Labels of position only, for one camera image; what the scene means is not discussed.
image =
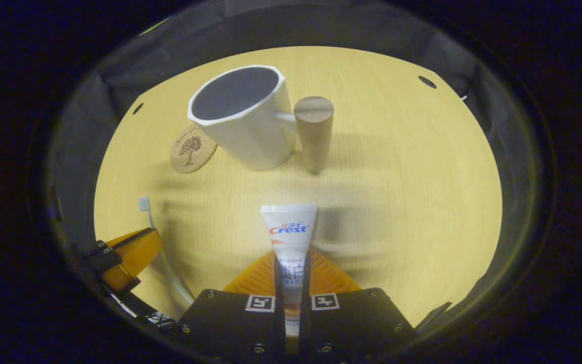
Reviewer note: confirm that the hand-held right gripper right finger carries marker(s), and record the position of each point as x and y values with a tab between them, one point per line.
305	323

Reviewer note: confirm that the white toothpaste tube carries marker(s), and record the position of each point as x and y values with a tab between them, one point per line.
289	227

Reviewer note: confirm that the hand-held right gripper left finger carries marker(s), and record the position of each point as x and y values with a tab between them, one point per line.
280	323

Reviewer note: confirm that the round wooden coaster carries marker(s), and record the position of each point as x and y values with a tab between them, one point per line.
190	149

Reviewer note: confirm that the light wooden desktop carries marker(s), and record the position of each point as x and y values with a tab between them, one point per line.
397	177

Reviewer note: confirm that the black desk grommet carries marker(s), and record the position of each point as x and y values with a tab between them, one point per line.
138	108
427	81

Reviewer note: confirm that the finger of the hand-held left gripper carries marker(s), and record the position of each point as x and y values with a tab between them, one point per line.
149	313
132	253

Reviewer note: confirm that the white toothbrush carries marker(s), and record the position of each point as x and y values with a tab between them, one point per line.
143	203

